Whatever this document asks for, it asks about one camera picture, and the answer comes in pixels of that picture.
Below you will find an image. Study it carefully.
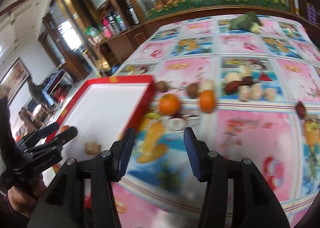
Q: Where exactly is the left human hand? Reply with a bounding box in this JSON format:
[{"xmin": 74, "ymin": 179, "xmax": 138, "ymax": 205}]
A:
[{"xmin": 8, "ymin": 174, "xmax": 47, "ymax": 218}]

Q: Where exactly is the red white cardboard box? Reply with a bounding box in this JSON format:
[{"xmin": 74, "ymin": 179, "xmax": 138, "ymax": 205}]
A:
[{"xmin": 57, "ymin": 76, "xmax": 167, "ymax": 164}]

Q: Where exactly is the beige cut root chunk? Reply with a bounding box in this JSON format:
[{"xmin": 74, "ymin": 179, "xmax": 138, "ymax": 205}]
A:
[{"xmin": 199, "ymin": 79, "xmax": 215, "ymax": 93}]

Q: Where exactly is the pink bottle on shelf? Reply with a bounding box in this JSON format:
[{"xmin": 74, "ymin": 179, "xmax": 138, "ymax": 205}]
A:
[{"xmin": 102, "ymin": 16, "xmax": 113, "ymax": 37}]

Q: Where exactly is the green leafy cabbage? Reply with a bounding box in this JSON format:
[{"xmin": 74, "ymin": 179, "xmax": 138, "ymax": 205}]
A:
[{"xmin": 229, "ymin": 11, "xmax": 263, "ymax": 34}]

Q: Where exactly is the dark red fruit right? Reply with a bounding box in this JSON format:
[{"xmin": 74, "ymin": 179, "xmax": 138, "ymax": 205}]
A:
[{"xmin": 295, "ymin": 101, "xmax": 306, "ymax": 119}]

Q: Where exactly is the colourful fruit print tablecloth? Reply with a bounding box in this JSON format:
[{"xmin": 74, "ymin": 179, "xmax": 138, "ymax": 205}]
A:
[{"xmin": 113, "ymin": 15, "xmax": 319, "ymax": 227}]

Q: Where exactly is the dark red date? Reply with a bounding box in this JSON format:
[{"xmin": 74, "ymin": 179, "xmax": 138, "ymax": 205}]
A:
[{"xmin": 223, "ymin": 76, "xmax": 254, "ymax": 95}]

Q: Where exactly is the framed wall painting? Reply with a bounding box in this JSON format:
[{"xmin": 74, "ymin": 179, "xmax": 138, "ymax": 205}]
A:
[{"xmin": 1, "ymin": 58, "xmax": 30, "ymax": 105}]

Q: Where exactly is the wooden cabinet shelf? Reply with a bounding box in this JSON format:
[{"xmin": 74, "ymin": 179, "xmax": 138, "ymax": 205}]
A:
[{"xmin": 55, "ymin": 0, "xmax": 135, "ymax": 76}]

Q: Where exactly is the brown kiwi fruit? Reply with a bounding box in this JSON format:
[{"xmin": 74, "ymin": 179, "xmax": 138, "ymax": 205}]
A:
[
  {"xmin": 187, "ymin": 83, "xmax": 199, "ymax": 99},
  {"xmin": 156, "ymin": 80, "xmax": 170, "ymax": 93}
]

